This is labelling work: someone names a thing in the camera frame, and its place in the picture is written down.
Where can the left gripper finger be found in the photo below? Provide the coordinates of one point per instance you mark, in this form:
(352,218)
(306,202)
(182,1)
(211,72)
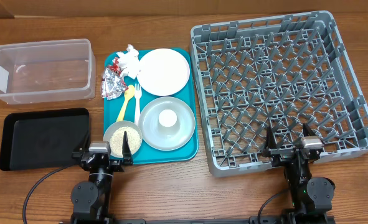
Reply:
(126,152)
(83,145)

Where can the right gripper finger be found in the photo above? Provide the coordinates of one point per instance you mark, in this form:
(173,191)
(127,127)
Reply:
(307,131)
(270,140)

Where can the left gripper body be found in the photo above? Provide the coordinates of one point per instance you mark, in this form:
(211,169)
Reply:
(116,165)

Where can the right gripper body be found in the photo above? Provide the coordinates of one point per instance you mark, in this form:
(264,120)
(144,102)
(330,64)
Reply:
(281,155)

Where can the grey deep plate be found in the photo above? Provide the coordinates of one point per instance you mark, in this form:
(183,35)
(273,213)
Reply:
(148,124)

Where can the white plastic cup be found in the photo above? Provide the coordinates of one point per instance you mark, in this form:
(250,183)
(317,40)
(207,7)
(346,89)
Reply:
(168,121)

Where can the white plastic fork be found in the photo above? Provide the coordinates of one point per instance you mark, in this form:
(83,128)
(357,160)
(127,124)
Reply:
(137,95)

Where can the yellow plastic spoon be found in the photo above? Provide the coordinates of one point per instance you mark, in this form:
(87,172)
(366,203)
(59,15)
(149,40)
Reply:
(129,93)

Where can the grey dishwasher rack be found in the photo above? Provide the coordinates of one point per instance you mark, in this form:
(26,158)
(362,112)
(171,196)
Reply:
(277,72)

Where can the white plate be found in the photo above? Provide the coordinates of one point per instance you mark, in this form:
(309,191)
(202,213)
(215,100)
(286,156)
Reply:
(163,72)

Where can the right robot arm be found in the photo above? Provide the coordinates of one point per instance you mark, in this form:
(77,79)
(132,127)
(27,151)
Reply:
(311,196)

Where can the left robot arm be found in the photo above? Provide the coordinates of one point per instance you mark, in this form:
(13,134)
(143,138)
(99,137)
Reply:
(91,198)

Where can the grey bowl with rice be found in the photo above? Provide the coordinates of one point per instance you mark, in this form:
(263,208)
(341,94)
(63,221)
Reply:
(114,135)

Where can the black plastic tray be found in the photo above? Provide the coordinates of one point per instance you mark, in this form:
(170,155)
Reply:
(42,139)

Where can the teal serving tray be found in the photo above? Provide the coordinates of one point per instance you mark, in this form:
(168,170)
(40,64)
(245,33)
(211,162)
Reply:
(146,153)

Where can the crumpled foil wrapper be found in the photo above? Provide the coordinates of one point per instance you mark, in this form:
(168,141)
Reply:
(112,84)

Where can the clear plastic bin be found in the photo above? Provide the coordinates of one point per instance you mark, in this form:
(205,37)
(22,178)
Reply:
(47,71)

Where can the crumpled white napkin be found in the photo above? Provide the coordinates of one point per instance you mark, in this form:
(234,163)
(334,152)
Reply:
(129,62)

